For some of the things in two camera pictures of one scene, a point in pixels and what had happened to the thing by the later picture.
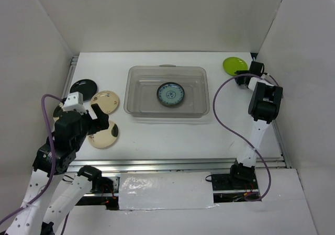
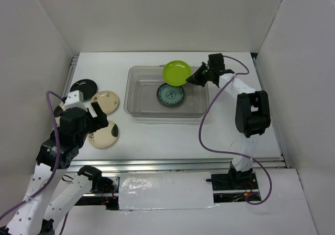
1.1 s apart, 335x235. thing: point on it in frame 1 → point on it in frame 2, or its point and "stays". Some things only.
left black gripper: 102,120 stays
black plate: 87,87 stays
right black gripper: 239,80 → 197,78
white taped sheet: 147,191 stays
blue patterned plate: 170,94 stays
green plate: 232,64 → 176,72
